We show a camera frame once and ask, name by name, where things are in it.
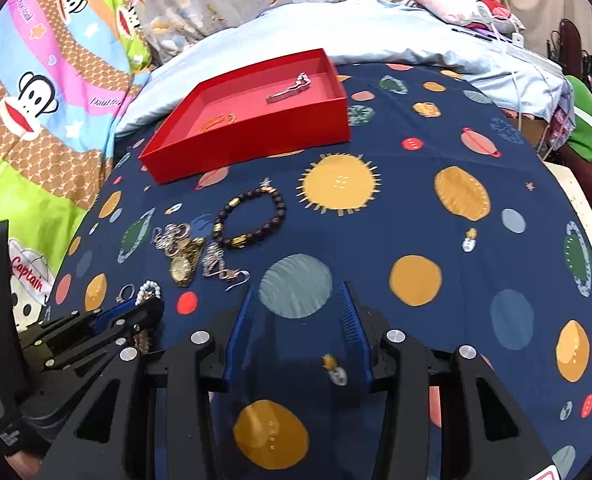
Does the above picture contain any pink plush pillow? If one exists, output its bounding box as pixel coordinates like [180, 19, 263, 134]
[413, 0, 524, 31]

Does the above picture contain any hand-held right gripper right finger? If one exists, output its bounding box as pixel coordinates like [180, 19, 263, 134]
[340, 281, 557, 480]

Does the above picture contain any light blue pillow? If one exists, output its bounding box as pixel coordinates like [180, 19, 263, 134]
[114, 0, 574, 141]

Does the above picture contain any silver gold chain bracelet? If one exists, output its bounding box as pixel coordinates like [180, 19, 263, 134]
[152, 222, 193, 256]

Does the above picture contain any gold wristwatch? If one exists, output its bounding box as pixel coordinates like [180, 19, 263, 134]
[168, 237, 207, 288]

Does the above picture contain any white pearl bracelet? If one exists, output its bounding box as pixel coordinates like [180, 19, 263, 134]
[134, 280, 163, 306]

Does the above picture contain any white cable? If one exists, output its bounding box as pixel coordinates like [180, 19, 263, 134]
[488, 10, 552, 161]

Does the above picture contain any silver link bracelet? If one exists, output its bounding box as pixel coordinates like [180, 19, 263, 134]
[267, 72, 313, 105]

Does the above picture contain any green cloth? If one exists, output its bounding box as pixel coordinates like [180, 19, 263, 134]
[563, 75, 592, 163]

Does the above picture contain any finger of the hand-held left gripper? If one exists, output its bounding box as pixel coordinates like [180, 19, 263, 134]
[26, 324, 149, 368]
[50, 296, 165, 335]

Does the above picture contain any red cardboard tray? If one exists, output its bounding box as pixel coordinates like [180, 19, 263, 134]
[138, 48, 351, 186]

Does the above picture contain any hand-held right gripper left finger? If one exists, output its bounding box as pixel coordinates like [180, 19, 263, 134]
[40, 285, 257, 480]

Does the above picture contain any monkey print blanket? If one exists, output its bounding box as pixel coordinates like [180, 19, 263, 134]
[0, 0, 157, 333]

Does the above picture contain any dark maroon seat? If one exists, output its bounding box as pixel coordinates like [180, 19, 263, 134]
[561, 142, 592, 221]

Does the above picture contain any navy planet print blanket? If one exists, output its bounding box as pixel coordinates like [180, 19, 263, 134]
[40, 60, 592, 480]

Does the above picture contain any dark metal chair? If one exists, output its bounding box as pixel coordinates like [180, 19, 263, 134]
[546, 17, 592, 86]

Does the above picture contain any dark beaded bracelet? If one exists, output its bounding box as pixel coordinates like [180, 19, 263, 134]
[213, 186, 287, 251]

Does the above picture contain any grey floral sheet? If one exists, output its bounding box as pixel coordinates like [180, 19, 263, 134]
[130, 0, 411, 68]

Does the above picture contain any white power strip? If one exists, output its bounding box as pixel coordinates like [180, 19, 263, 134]
[496, 42, 557, 73]

